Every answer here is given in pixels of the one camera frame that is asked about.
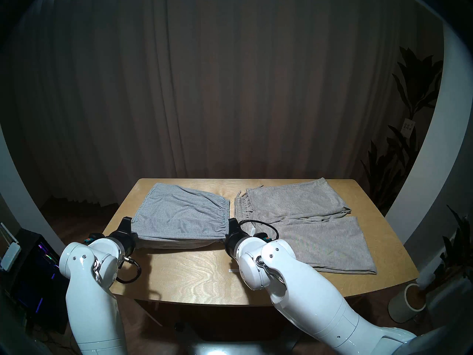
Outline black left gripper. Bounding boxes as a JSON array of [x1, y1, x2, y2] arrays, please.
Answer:
[[110, 217, 138, 257]]

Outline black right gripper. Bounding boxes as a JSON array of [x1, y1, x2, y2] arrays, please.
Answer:
[[224, 217, 248, 258]]

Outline light grey shorts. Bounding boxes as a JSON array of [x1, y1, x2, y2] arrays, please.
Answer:
[[131, 183, 231, 250]]

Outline light wooden table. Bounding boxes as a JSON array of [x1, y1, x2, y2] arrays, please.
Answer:
[[103, 178, 420, 308]]

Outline beige sweat shorts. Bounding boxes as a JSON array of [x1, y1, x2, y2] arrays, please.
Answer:
[[234, 177, 378, 275]]

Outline black computer tower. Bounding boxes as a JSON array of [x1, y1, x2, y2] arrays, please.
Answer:
[[10, 229, 71, 335]]

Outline white router box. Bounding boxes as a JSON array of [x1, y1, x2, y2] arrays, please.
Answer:
[[0, 222, 22, 272]]

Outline brown pleated curtain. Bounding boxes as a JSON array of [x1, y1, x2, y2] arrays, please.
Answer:
[[0, 0, 444, 210]]

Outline white cylindrical pot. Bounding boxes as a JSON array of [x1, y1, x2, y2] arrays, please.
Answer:
[[388, 282, 428, 324]]

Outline tall dark leafy plant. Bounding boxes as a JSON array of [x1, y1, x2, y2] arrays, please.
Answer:
[[360, 46, 444, 212]]

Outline small dark leafy plant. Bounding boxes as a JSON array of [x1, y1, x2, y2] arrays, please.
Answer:
[[425, 204, 473, 288]]

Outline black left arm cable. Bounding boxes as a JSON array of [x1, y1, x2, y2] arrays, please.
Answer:
[[116, 255, 143, 284]]

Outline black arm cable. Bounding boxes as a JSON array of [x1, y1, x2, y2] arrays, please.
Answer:
[[238, 219, 280, 241], [116, 255, 143, 284]]

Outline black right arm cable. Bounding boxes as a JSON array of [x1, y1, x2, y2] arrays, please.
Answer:
[[238, 219, 280, 241]]

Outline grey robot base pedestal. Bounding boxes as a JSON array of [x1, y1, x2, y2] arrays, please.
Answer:
[[177, 321, 304, 355]]

